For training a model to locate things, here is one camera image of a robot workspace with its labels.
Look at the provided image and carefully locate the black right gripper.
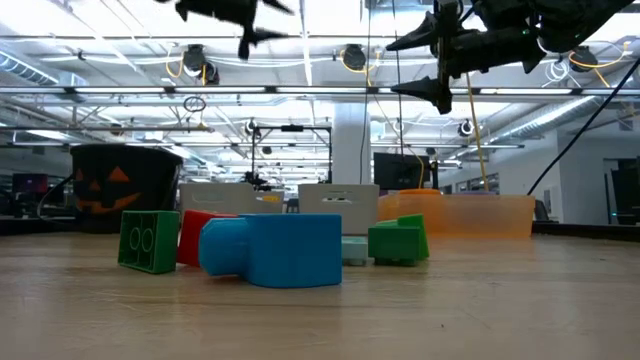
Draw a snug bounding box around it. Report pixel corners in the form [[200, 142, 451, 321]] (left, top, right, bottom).
[[384, 0, 547, 115]]

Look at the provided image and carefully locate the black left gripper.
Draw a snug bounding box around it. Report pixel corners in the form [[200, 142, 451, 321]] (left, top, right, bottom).
[[154, 0, 295, 61]]

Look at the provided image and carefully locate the bright green toy block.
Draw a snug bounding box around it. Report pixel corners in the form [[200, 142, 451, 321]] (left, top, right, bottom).
[[375, 213, 430, 261]]

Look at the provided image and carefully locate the large light blue block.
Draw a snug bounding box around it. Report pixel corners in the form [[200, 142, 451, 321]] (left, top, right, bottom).
[[198, 213, 344, 290]]

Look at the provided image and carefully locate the red toy block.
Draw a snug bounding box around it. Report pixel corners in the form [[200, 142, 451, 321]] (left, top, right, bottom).
[[175, 209, 241, 268]]

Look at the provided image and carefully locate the dark green toy block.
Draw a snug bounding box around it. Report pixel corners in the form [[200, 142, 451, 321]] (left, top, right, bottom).
[[117, 210, 180, 275]]

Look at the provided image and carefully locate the white pillar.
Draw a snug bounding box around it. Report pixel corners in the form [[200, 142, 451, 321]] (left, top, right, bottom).
[[332, 102, 372, 186]]

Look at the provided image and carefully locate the black computer monitor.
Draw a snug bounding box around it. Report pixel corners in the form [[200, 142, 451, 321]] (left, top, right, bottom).
[[373, 152, 432, 193]]

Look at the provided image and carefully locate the orange plastic storage bin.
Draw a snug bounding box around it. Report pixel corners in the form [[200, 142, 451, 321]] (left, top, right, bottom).
[[377, 188, 536, 239]]

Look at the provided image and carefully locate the grey plastic storage bin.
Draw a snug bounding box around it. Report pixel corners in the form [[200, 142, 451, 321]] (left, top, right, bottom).
[[178, 182, 285, 215], [298, 183, 380, 235]]

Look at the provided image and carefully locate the black jack-o-lantern bucket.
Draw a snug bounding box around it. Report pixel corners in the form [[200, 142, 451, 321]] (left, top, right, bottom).
[[36, 143, 185, 234]]

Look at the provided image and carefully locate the light cyan flat brick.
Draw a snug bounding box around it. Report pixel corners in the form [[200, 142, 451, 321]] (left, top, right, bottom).
[[341, 236, 370, 267]]

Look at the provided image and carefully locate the black equipment cabinet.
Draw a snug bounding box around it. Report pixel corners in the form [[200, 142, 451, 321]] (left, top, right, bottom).
[[608, 157, 640, 226]]

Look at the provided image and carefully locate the dark monitor with red screen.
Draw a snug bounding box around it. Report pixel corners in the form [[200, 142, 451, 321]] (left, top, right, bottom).
[[12, 173, 50, 196]]

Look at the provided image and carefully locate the yellow power cable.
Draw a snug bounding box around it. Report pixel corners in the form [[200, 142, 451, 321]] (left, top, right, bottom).
[[464, 73, 490, 192]]

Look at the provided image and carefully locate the black camera rig frame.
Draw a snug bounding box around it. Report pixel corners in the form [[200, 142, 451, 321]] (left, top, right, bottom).
[[252, 124, 334, 185]]

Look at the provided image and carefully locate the silver ventilation duct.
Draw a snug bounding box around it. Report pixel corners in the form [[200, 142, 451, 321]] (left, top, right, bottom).
[[487, 95, 599, 146]]

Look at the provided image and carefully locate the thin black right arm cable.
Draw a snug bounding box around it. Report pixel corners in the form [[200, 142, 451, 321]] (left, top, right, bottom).
[[526, 57, 640, 197]]

